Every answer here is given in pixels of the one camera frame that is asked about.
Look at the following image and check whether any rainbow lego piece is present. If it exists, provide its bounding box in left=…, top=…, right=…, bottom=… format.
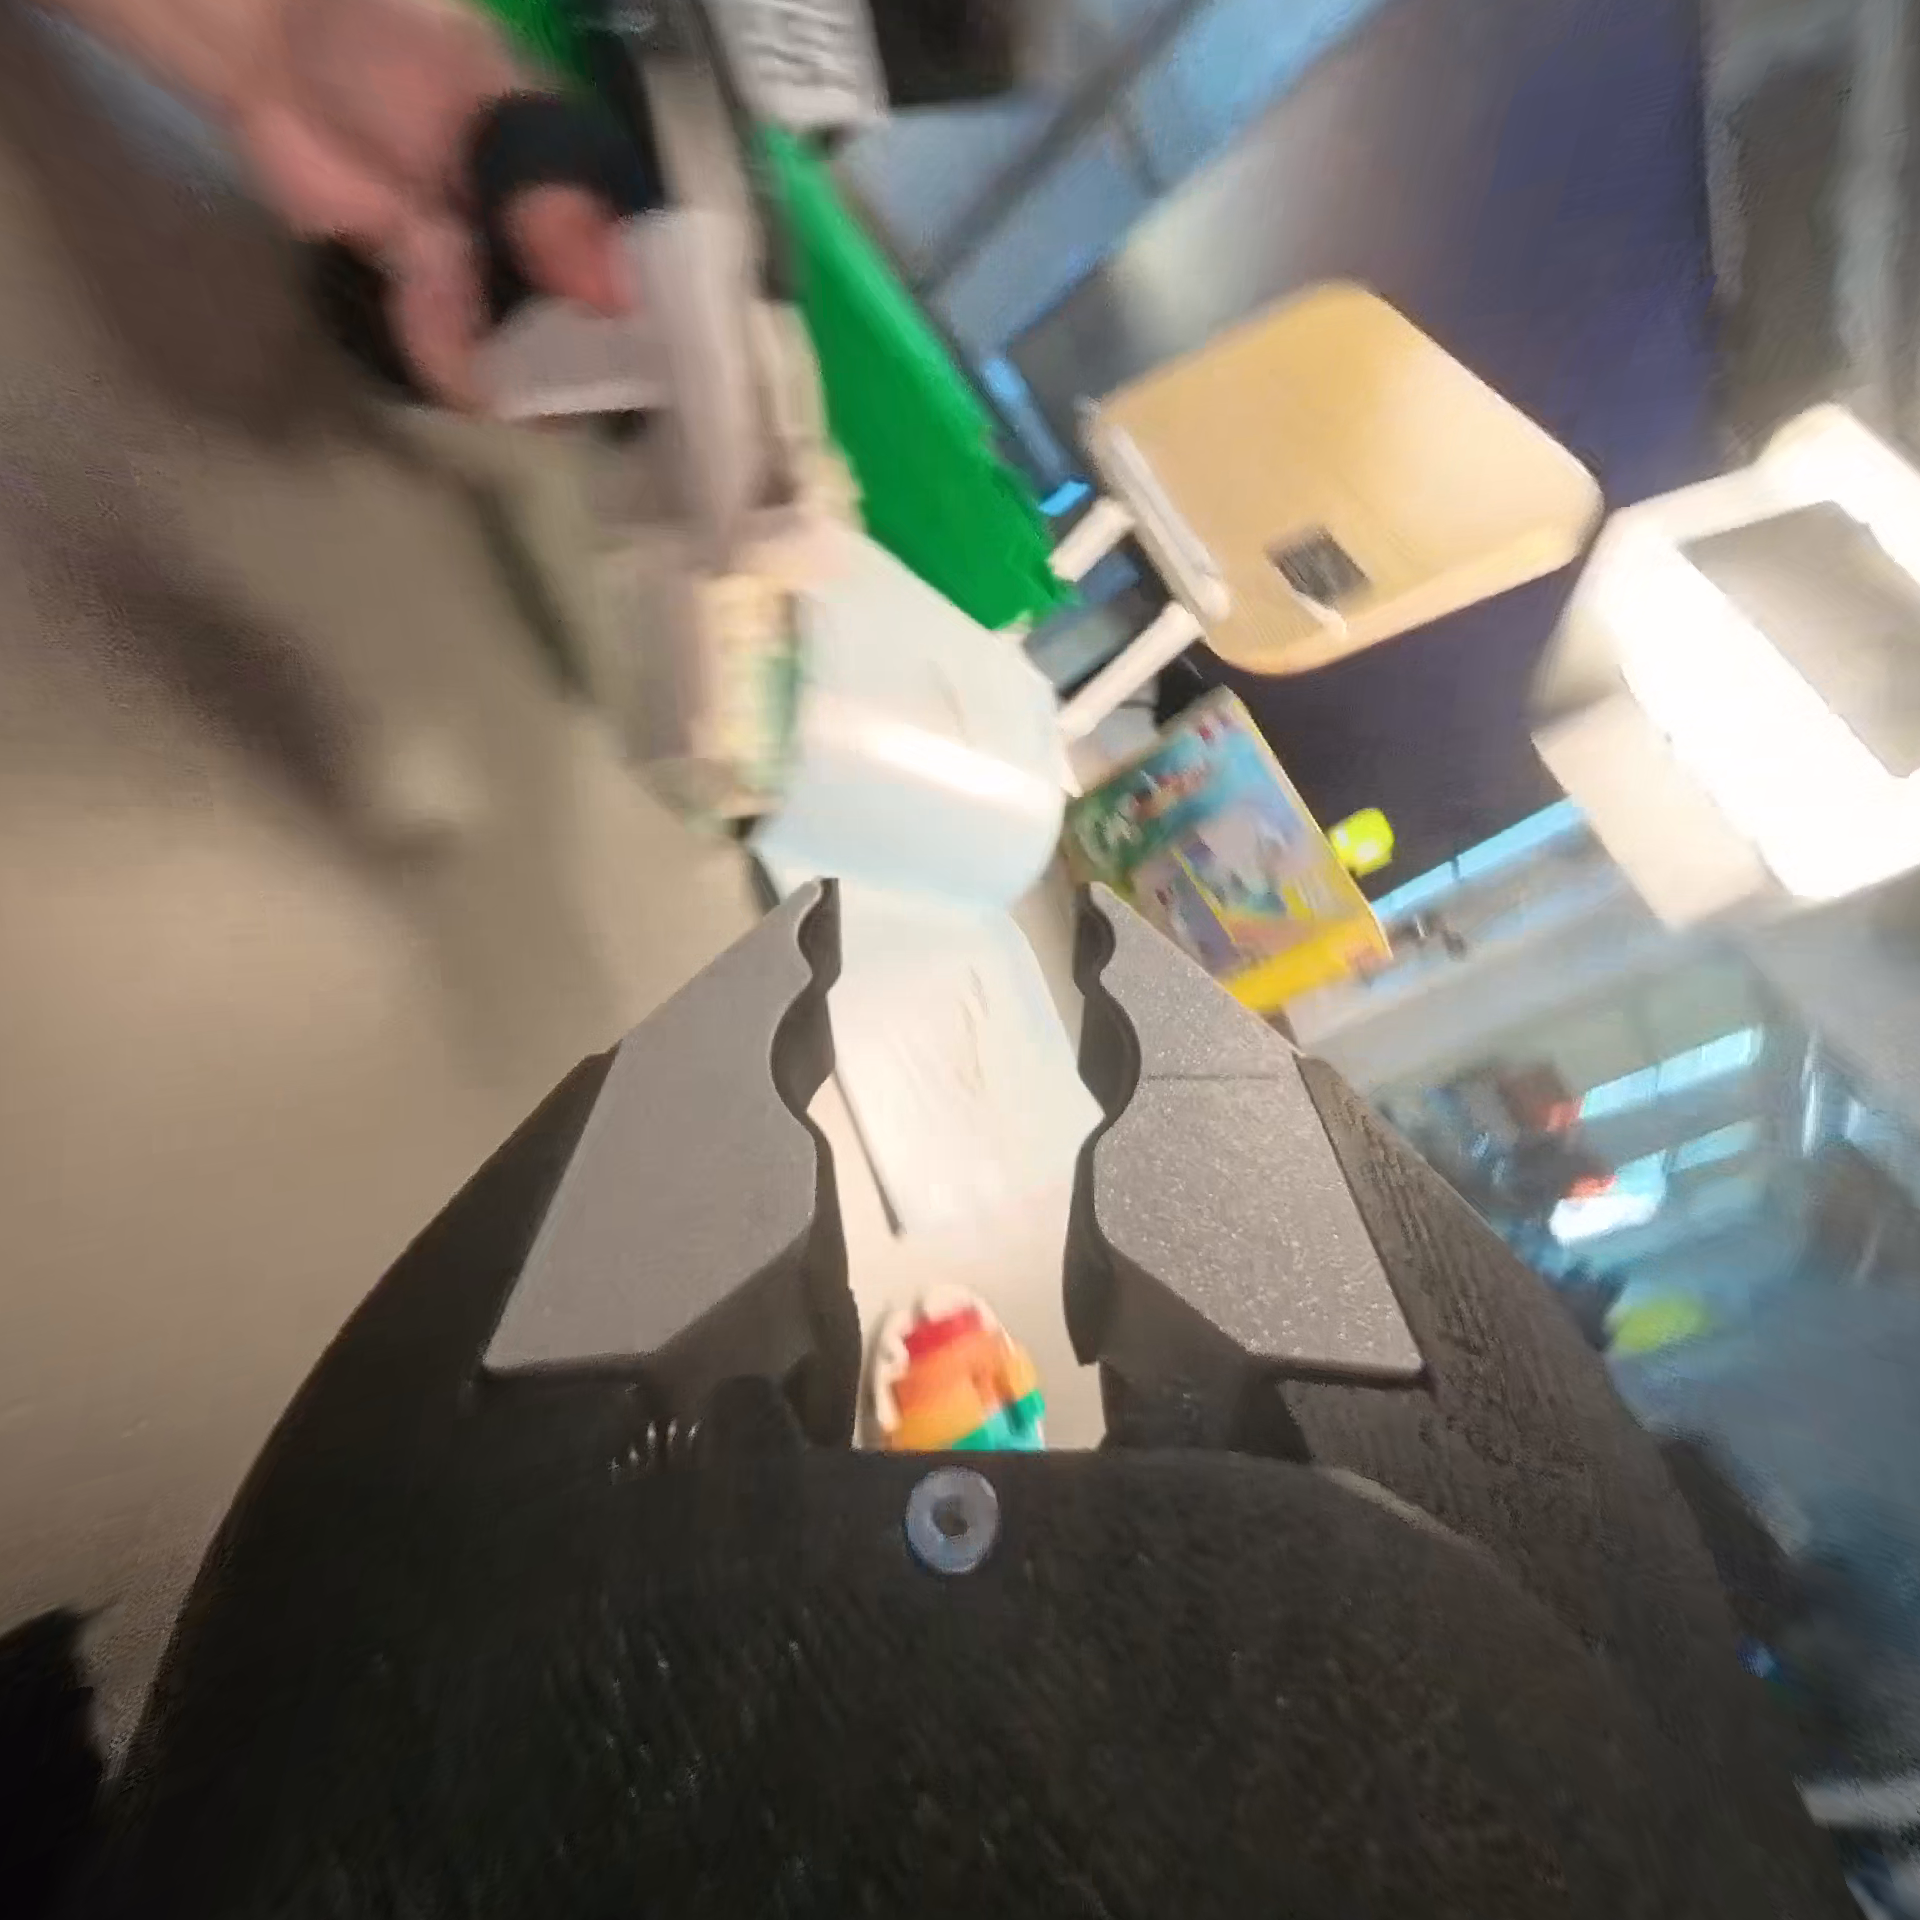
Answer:
left=869, top=1283, right=1047, bottom=1455

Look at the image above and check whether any white and mint lego build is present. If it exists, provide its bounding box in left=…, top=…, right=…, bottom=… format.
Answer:
left=695, top=571, right=814, bottom=799

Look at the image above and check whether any yellow lego set box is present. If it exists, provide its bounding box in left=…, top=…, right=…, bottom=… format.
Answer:
left=1061, top=685, right=1390, bottom=1013

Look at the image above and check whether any open lego instruction booklet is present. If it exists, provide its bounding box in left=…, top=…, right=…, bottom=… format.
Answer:
left=744, top=536, right=1102, bottom=1312

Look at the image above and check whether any green plastic bin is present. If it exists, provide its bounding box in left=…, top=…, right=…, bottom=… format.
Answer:
left=466, top=0, right=1074, bottom=637

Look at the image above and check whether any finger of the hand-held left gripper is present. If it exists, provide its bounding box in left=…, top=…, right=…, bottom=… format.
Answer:
left=474, top=318, right=668, bottom=426
left=643, top=210, right=762, bottom=565

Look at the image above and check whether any tilted wooden side table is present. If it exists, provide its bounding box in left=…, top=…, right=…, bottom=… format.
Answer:
left=1050, top=283, right=1608, bottom=734

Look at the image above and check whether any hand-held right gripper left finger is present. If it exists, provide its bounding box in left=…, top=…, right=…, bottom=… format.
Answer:
left=479, top=880, right=844, bottom=1377

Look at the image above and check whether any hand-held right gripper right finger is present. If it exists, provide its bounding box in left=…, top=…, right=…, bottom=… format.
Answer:
left=1068, top=880, right=1427, bottom=1380

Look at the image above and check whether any person's left hand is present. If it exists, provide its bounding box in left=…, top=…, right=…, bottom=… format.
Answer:
left=88, top=0, right=643, bottom=402

